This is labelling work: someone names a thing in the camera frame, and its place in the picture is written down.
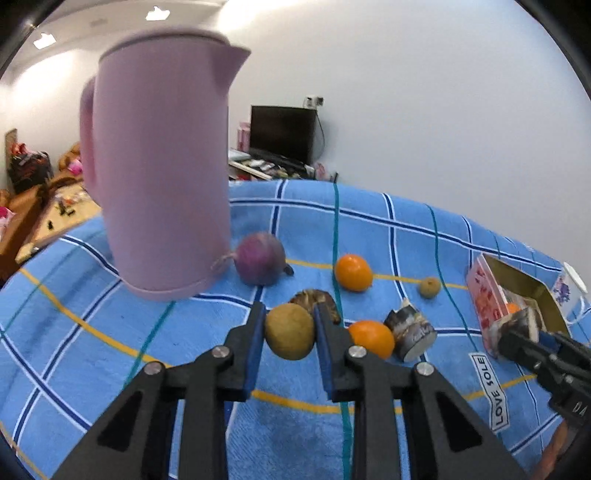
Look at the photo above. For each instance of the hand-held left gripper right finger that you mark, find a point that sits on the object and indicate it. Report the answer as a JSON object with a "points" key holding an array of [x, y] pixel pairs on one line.
{"points": [[323, 355]]}

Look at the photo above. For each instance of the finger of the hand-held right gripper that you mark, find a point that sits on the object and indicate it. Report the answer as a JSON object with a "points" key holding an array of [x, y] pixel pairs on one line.
{"points": [[526, 350], [561, 341]]}

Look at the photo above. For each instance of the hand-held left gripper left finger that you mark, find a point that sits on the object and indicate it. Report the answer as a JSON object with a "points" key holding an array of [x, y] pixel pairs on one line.
{"points": [[256, 350]]}

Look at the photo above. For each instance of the brownish green kiwi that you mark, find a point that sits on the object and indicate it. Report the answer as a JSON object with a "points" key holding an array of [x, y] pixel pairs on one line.
{"points": [[290, 331]]}

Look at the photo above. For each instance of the person's right forearm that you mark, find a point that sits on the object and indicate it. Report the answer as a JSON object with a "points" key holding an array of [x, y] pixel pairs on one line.
{"points": [[556, 452]]}

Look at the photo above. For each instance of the orange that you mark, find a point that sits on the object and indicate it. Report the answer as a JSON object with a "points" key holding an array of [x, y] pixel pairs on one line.
{"points": [[353, 272], [513, 308], [374, 339]]}

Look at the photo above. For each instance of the brown round object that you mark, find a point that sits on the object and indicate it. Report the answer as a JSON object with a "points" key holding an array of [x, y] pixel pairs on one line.
{"points": [[330, 304]]}

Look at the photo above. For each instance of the white floral mug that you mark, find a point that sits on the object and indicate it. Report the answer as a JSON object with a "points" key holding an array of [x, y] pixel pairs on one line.
{"points": [[570, 288]]}

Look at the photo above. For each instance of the purple onion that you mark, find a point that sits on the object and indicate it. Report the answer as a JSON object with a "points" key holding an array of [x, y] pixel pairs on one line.
{"points": [[258, 258]]}

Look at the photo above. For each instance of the blue plaid blanket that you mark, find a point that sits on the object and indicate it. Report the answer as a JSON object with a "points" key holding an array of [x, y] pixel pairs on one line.
{"points": [[138, 323]]}

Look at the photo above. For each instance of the white television stand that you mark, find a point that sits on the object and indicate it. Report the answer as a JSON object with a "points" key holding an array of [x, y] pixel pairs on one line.
{"points": [[251, 168]]}

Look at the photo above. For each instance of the pink packet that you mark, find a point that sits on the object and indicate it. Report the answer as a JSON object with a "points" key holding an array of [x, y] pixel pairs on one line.
{"points": [[323, 171]]}

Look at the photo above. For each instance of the pink electric kettle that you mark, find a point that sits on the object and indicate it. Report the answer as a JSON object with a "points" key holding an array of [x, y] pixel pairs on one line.
{"points": [[161, 175]]}

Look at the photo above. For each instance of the black television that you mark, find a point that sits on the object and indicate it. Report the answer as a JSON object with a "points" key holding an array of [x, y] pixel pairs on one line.
{"points": [[282, 134]]}

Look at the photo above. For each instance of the wooden coffee table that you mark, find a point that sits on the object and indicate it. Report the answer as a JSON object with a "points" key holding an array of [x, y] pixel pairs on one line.
{"points": [[27, 221]]}

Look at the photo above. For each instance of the black and red bag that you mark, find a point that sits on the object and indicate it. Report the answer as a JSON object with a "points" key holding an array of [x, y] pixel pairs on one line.
{"points": [[30, 168]]}

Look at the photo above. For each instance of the leaning wooden board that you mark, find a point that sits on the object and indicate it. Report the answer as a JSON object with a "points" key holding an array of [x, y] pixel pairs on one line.
{"points": [[11, 141]]}

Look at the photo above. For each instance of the ceiling light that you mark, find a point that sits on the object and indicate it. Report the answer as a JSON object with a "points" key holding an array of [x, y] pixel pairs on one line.
{"points": [[44, 41], [157, 14]]}

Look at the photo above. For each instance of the white wall socket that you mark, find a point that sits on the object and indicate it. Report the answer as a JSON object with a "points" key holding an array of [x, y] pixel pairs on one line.
{"points": [[314, 100]]}

